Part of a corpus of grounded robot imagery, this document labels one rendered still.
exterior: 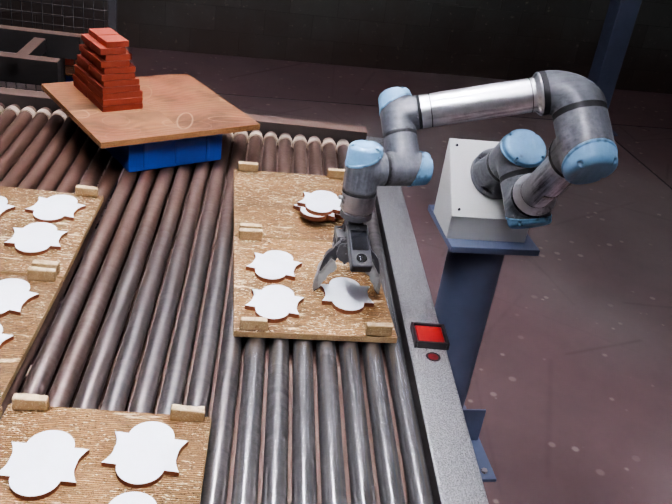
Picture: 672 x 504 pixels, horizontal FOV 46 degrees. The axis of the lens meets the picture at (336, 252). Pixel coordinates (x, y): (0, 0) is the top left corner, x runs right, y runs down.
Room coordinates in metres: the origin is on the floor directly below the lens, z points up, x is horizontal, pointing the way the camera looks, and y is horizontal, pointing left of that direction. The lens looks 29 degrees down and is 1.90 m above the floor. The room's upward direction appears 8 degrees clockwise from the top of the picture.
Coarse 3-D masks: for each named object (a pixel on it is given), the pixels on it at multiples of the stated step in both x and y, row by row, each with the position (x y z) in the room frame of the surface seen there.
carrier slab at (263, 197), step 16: (240, 176) 2.11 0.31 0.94; (256, 176) 2.12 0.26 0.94; (272, 176) 2.14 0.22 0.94; (288, 176) 2.16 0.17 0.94; (304, 176) 2.17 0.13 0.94; (320, 176) 2.19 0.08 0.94; (240, 192) 2.00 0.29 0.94; (256, 192) 2.01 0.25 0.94; (272, 192) 2.03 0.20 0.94; (288, 192) 2.05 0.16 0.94; (336, 192) 2.09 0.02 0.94; (240, 208) 1.90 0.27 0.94; (256, 208) 1.92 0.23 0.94; (272, 208) 1.93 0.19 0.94; (288, 208) 1.94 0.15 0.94; (272, 224) 1.84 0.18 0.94; (288, 224) 1.85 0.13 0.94; (304, 224) 1.86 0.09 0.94; (320, 224) 1.88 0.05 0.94; (336, 224) 1.89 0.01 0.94; (304, 240) 1.78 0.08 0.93; (320, 240) 1.79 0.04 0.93
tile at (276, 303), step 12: (264, 288) 1.50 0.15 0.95; (276, 288) 1.51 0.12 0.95; (288, 288) 1.52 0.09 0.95; (252, 300) 1.45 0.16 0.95; (264, 300) 1.45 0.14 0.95; (276, 300) 1.46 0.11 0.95; (288, 300) 1.47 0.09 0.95; (300, 300) 1.48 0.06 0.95; (264, 312) 1.41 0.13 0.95; (276, 312) 1.41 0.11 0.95; (288, 312) 1.42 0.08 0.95
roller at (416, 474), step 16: (368, 224) 1.96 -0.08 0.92; (384, 256) 1.80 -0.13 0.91; (384, 272) 1.70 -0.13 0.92; (384, 288) 1.63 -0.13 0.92; (400, 336) 1.45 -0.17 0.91; (400, 352) 1.38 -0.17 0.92; (400, 368) 1.32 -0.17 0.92; (400, 384) 1.27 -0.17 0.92; (400, 400) 1.22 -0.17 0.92; (400, 416) 1.18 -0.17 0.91; (416, 416) 1.19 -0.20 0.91; (400, 432) 1.14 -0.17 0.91; (416, 432) 1.13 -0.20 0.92; (400, 448) 1.11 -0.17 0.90; (416, 448) 1.09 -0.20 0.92; (416, 464) 1.05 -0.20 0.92; (416, 480) 1.01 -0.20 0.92; (416, 496) 0.98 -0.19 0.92; (432, 496) 0.99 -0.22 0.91
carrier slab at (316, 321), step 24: (240, 240) 1.73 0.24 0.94; (264, 240) 1.74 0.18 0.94; (288, 240) 1.76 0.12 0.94; (240, 264) 1.61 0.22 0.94; (312, 264) 1.66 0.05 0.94; (336, 264) 1.68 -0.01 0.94; (240, 288) 1.51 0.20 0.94; (312, 288) 1.55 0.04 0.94; (240, 312) 1.41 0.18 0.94; (312, 312) 1.45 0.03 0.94; (336, 312) 1.47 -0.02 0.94; (360, 312) 1.48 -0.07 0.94; (384, 312) 1.50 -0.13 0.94; (240, 336) 1.34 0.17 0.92; (264, 336) 1.35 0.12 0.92; (288, 336) 1.36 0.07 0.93; (312, 336) 1.37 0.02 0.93; (336, 336) 1.38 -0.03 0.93; (360, 336) 1.39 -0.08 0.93; (384, 336) 1.40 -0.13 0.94
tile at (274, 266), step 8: (256, 256) 1.64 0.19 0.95; (264, 256) 1.64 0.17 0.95; (272, 256) 1.65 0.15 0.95; (280, 256) 1.66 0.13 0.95; (288, 256) 1.66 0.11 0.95; (256, 264) 1.60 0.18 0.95; (264, 264) 1.61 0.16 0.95; (272, 264) 1.61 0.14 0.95; (280, 264) 1.62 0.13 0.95; (288, 264) 1.62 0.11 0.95; (296, 264) 1.63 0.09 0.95; (256, 272) 1.57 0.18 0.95; (264, 272) 1.57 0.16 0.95; (272, 272) 1.58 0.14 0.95; (280, 272) 1.58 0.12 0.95; (288, 272) 1.59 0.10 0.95; (264, 280) 1.55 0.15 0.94; (272, 280) 1.55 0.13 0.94; (280, 280) 1.56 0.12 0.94
